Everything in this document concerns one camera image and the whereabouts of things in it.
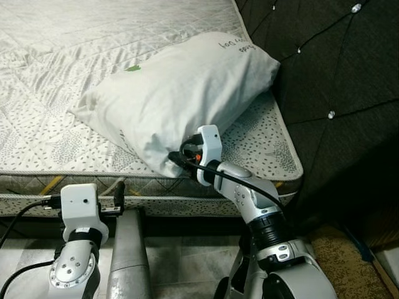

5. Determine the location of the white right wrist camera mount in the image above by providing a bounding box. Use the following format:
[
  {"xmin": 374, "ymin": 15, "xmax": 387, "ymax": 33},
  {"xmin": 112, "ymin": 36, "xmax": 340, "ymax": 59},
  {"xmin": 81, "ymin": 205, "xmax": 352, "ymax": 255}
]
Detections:
[{"xmin": 196, "ymin": 125, "xmax": 224, "ymax": 186}]

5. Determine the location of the blue strap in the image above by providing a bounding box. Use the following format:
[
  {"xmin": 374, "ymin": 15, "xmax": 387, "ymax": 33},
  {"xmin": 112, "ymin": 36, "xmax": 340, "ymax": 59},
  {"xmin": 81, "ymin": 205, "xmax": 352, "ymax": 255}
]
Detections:
[{"xmin": 346, "ymin": 229, "xmax": 375, "ymax": 262}]

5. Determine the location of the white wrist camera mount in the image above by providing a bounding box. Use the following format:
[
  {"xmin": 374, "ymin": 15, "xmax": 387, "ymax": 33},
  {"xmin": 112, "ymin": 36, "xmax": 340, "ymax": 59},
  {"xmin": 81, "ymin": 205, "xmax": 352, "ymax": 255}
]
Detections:
[
  {"xmin": 59, "ymin": 183, "xmax": 110, "ymax": 240},
  {"xmin": 196, "ymin": 125, "xmax": 224, "ymax": 186}
]

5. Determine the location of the dark tufted headboard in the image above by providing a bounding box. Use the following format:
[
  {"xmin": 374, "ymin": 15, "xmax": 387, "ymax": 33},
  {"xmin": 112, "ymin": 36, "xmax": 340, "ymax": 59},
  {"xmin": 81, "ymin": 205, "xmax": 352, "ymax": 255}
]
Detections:
[{"xmin": 234, "ymin": 0, "xmax": 399, "ymax": 231}]

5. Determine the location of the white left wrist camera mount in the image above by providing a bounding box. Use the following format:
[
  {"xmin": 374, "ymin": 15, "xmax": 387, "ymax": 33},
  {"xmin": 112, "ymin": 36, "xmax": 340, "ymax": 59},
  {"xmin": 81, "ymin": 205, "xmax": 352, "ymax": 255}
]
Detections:
[{"xmin": 59, "ymin": 183, "xmax": 110, "ymax": 240}]

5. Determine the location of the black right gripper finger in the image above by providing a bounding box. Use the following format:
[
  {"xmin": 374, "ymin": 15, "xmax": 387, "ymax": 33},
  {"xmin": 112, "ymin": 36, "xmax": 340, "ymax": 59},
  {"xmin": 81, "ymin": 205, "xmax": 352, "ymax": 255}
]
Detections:
[{"xmin": 166, "ymin": 149, "xmax": 188, "ymax": 177}]

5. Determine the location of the white quilted mattress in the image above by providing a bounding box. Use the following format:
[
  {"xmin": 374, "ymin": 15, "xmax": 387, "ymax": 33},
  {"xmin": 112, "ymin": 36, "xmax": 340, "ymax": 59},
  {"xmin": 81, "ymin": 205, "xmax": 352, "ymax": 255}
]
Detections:
[{"xmin": 0, "ymin": 0, "xmax": 304, "ymax": 197}]

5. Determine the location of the white pillow green leaf print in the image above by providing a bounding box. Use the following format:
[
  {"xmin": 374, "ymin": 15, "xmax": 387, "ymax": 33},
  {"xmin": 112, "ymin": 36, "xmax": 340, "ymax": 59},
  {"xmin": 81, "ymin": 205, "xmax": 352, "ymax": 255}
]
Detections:
[{"xmin": 67, "ymin": 31, "xmax": 281, "ymax": 179}]

